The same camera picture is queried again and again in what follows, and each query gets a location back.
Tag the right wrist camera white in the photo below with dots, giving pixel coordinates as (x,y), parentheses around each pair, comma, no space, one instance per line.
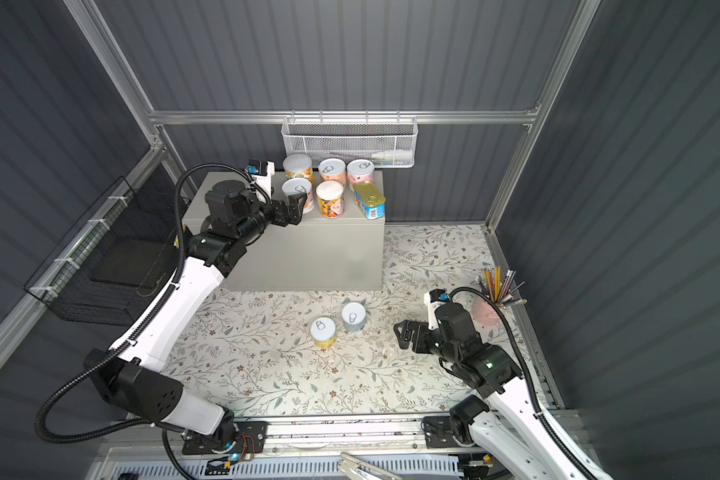
(433,300)

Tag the orange can pull tab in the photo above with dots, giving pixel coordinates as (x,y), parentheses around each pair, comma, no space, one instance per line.
(333,169)

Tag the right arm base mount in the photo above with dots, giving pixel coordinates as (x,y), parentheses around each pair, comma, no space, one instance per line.
(450,432)

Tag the yellow can pull tab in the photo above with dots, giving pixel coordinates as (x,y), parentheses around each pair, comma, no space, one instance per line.
(323,332)

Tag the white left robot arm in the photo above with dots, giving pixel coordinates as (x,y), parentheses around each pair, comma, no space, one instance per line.
(129,374)

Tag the black wire mesh basket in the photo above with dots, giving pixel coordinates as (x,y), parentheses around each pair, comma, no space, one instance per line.
(62,283)

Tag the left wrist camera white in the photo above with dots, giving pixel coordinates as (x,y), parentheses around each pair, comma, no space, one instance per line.
(262,172)

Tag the pencils bundle in cup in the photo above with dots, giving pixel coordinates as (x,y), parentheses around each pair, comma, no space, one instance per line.
(501,287)

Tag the grey metal cabinet box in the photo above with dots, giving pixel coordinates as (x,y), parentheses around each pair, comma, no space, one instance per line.
(318,254)

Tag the pink pencil cup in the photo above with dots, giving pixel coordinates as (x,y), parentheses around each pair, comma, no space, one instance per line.
(483,314)

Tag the white wire mesh basket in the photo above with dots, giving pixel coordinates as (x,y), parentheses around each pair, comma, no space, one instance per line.
(387,145)

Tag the pink white can pull tab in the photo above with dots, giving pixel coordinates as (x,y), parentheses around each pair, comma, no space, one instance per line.
(359,171)

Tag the teal can pull tab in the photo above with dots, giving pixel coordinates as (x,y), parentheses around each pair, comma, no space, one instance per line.
(354,316)

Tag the black pad in basket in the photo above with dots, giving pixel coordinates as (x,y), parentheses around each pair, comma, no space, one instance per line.
(133,263)

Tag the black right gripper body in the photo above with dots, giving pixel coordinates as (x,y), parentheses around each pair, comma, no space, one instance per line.
(446,351)

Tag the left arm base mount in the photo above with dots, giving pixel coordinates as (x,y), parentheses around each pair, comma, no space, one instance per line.
(234,437)

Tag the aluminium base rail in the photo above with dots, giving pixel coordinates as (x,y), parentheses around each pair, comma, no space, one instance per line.
(307,436)

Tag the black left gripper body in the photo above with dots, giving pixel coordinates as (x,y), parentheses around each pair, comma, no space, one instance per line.
(256,223)

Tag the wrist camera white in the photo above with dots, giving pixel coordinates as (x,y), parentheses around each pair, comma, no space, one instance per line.
(262,172)
(433,300)

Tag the green orange can plastic lid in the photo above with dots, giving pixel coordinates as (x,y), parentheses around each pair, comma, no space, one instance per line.
(299,166)

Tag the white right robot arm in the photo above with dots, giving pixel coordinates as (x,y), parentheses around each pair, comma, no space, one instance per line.
(503,416)

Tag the gold rectangular tin can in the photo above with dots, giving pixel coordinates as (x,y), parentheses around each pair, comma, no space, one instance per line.
(370,200)

